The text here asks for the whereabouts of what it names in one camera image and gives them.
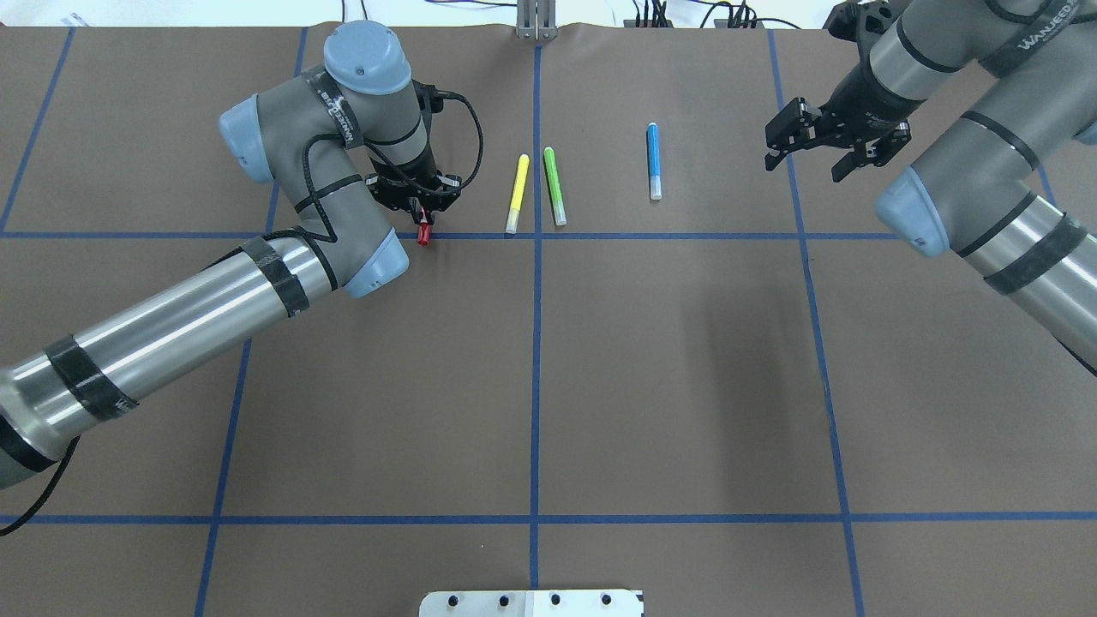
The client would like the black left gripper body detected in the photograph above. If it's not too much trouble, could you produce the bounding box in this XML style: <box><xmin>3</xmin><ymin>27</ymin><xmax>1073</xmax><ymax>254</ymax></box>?
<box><xmin>365</xmin><ymin>161</ymin><xmax>463</xmax><ymax>214</ymax></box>

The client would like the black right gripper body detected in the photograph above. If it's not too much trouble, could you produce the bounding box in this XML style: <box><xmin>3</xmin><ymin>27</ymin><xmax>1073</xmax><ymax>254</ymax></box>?
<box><xmin>764</xmin><ymin>65</ymin><xmax>913</xmax><ymax>164</ymax></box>

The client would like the red whiteboard marker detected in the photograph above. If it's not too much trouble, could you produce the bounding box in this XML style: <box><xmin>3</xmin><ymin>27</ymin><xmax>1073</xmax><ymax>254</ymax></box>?
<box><xmin>417</xmin><ymin>222</ymin><xmax>434</xmax><ymax>247</ymax></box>

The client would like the blue highlighter marker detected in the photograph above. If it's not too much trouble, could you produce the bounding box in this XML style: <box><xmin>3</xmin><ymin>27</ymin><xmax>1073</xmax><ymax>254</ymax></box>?
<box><xmin>646</xmin><ymin>123</ymin><xmax>661</xmax><ymax>201</ymax></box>

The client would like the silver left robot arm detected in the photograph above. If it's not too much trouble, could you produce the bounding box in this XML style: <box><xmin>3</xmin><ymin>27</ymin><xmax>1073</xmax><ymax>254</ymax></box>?
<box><xmin>1</xmin><ymin>20</ymin><xmax>461</xmax><ymax>487</ymax></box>

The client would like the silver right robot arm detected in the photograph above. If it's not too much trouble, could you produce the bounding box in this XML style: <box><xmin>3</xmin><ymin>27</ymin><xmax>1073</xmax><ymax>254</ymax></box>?
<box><xmin>764</xmin><ymin>1</ymin><xmax>1096</xmax><ymax>372</ymax></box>

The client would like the yellow highlighter marker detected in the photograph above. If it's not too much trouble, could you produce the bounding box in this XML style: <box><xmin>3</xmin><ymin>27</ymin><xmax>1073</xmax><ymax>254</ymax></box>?
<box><xmin>504</xmin><ymin>153</ymin><xmax>531</xmax><ymax>235</ymax></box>

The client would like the green highlighter marker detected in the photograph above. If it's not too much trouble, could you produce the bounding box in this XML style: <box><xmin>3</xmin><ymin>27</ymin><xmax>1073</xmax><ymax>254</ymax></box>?
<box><xmin>543</xmin><ymin>146</ymin><xmax>567</xmax><ymax>226</ymax></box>

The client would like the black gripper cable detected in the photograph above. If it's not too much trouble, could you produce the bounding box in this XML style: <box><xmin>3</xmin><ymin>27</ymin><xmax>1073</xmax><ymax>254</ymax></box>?
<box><xmin>0</xmin><ymin>82</ymin><xmax>484</xmax><ymax>538</ymax></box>

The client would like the aluminium frame post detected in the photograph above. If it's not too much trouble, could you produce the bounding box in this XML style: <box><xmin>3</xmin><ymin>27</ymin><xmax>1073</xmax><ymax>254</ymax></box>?
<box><xmin>514</xmin><ymin>0</ymin><xmax>559</xmax><ymax>42</ymax></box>

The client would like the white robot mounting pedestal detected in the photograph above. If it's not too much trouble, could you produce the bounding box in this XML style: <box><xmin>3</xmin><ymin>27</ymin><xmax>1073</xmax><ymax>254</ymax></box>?
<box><xmin>418</xmin><ymin>588</ymin><xmax>645</xmax><ymax>616</ymax></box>

